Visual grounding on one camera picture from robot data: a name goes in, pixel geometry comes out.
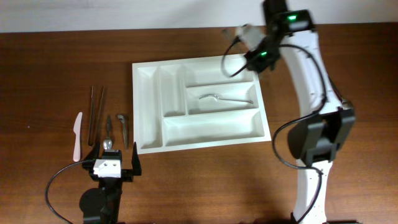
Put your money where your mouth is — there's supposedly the left black cable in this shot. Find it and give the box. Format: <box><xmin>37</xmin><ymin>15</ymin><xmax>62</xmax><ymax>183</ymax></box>
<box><xmin>44</xmin><ymin>159</ymin><xmax>94</xmax><ymax>224</ymax></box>

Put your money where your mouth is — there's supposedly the white plastic cutlery tray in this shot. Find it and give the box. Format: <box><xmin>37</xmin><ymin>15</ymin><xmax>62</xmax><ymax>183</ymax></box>
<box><xmin>132</xmin><ymin>56</ymin><xmax>271</xmax><ymax>154</ymax></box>

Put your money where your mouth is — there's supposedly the silver fork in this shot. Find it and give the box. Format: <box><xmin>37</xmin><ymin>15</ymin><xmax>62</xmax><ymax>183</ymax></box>
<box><xmin>198</xmin><ymin>94</ymin><xmax>254</xmax><ymax>104</ymax></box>

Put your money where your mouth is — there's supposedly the pink plastic knife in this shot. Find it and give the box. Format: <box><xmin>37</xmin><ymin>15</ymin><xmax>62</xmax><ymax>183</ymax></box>
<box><xmin>73</xmin><ymin>112</ymin><xmax>83</xmax><ymax>162</ymax></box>

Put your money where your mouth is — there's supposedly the small silver teaspoon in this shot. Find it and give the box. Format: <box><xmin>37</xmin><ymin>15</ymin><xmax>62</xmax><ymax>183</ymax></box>
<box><xmin>103</xmin><ymin>115</ymin><xmax>113</xmax><ymax>150</ymax></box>

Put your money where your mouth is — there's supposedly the black cable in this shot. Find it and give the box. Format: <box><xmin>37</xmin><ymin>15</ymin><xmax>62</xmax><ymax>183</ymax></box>
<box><xmin>220</xmin><ymin>36</ymin><xmax>328</xmax><ymax>223</ymax></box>
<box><xmin>44</xmin><ymin>159</ymin><xmax>94</xmax><ymax>224</ymax></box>

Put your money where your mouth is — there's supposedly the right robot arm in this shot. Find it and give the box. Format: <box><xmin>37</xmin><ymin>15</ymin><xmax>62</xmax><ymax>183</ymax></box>
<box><xmin>239</xmin><ymin>1</ymin><xmax>356</xmax><ymax>223</ymax></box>

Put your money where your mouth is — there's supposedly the small bent metal spoon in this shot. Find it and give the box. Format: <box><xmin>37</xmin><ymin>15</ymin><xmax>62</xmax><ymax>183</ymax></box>
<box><xmin>117</xmin><ymin>114</ymin><xmax>129</xmax><ymax>151</ymax></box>

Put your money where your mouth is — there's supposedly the right black cable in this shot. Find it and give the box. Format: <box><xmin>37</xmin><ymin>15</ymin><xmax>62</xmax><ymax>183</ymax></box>
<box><xmin>220</xmin><ymin>36</ymin><xmax>328</xmax><ymax>223</ymax></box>

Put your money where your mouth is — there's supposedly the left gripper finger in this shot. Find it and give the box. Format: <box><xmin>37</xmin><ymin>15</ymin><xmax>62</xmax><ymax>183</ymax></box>
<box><xmin>131</xmin><ymin>142</ymin><xmax>142</xmax><ymax>176</ymax></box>
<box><xmin>84</xmin><ymin>141</ymin><xmax>101</xmax><ymax>161</ymax></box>

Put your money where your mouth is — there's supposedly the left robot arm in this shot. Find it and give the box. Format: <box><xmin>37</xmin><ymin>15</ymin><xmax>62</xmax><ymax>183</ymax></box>
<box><xmin>79</xmin><ymin>144</ymin><xmax>142</xmax><ymax>223</ymax></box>

